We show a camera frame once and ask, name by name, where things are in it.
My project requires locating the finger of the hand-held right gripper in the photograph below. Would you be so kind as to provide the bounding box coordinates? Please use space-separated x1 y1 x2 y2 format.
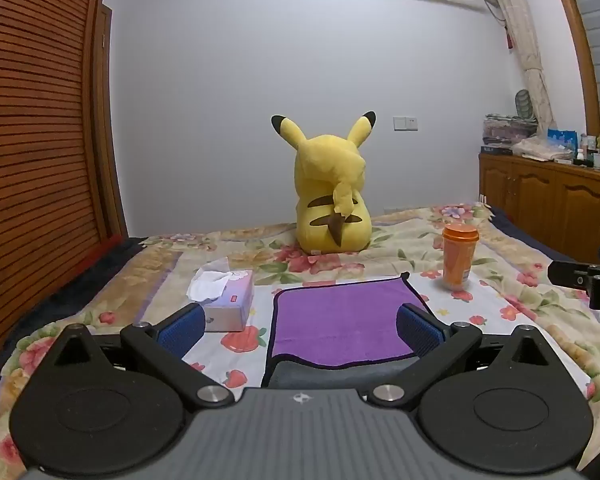
547 259 592 289

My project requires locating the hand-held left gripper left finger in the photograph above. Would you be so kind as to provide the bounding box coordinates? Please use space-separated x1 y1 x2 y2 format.
54 304 234 407

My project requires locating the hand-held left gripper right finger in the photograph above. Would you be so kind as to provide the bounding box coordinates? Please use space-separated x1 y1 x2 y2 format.
369 304 552 407

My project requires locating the purple towel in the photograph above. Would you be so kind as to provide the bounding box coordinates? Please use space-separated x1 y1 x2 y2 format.
267 272 438 370

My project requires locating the purple tissue box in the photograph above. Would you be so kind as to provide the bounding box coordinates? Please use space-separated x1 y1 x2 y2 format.
196 270 255 333

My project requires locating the white tissue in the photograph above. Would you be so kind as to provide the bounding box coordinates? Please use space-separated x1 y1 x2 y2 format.
187 257 247 304

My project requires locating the dark blue blanket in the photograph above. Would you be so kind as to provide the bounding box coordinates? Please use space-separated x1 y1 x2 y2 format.
487 206 583 263
0 236 148 401

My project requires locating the wooden cabinet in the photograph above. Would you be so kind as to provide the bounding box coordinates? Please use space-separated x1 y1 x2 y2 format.
478 152 600 261

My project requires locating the floral blanket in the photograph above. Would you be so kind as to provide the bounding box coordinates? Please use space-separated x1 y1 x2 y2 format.
0 202 600 480

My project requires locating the orange cup with lid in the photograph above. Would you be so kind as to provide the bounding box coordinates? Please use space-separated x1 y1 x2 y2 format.
441 224 480 285

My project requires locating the grey towel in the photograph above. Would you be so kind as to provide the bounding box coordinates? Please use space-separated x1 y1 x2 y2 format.
261 352 421 391

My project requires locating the group of small bottles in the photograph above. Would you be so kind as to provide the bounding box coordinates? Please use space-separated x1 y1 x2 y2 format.
573 127 600 170

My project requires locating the beige cloth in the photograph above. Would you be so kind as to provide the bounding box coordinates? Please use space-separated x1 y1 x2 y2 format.
511 138 573 162

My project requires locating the blue box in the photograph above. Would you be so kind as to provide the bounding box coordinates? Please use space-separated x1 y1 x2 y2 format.
547 128 579 155

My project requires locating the stack of folded clothes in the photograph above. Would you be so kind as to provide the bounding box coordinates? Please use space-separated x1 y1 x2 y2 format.
482 112 537 149

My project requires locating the yellow plush toy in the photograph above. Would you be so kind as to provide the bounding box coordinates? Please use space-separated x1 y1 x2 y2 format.
271 111 377 256

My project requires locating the green hand fan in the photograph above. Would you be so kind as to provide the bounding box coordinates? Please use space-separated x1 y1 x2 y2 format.
514 89 535 121

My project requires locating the beige curtain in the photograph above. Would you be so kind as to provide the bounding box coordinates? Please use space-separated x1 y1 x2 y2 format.
480 0 557 133

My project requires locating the wooden louvered wardrobe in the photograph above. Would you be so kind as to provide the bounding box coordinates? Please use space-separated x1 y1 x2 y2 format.
0 0 129 378

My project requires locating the wooden window frame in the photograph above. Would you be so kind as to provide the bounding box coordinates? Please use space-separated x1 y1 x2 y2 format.
546 0 600 133

